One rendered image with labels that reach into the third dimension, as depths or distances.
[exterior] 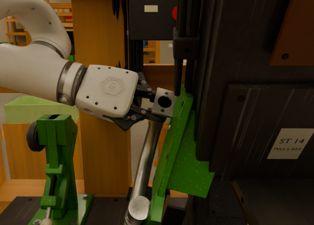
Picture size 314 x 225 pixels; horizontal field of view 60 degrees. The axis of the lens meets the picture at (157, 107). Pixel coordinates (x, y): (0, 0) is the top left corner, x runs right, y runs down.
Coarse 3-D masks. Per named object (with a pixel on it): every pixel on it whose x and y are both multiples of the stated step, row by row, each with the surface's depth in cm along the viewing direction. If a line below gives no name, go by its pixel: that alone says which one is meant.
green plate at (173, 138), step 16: (192, 96) 40; (176, 112) 46; (192, 112) 41; (176, 128) 41; (192, 128) 42; (176, 144) 41; (192, 144) 43; (160, 160) 51; (176, 160) 43; (192, 160) 43; (160, 176) 45; (176, 176) 44; (192, 176) 44; (208, 176) 44; (160, 192) 43; (192, 192) 45
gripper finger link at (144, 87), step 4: (136, 88) 53; (140, 88) 53; (144, 88) 53; (148, 88) 54; (136, 92) 54; (140, 92) 55; (148, 92) 53; (136, 96) 55; (140, 96) 55; (144, 96) 55
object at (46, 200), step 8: (72, 120) 72; (72, 128) 71; (72, 144) 72; (72, 152) 72; (48, 168) 66; (64, 168) 67; (48, 176) 68; (56, 176) 66; (64, 176) 68; (48, 184) 67; (64, 184) 67; (48, 192) 66; (56, 192) 66; (64, 192) 66; (48, 200) 63; (56, 200) 63; (64, 200) 66; (56, 208) 64; (64, 208) 66
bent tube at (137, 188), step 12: (156, 96) 51; (168, 96) 52; (156, 108) 50; (168, 108) 51; (156, 132) 59; (144, 144) 60; (156, 144) 60; (144, 156) 59; (144, 168) 58; (144, 180) 56; (132, 192) 55; (144, 192) 55
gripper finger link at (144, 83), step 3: (141, 81) 54; (144, 81) 54; (141, 84) 54; (144, 84) 54; (147, 84) 54; (153, 90) 54; (144, 93) 55; (147, 93) 54; (150, 93) 54; (153, 93) 53; (147, 96) 54; (150, 96) 54; (153, 96) 53; (150, 99) 54; (153, 99) 54; (153, 102) 55
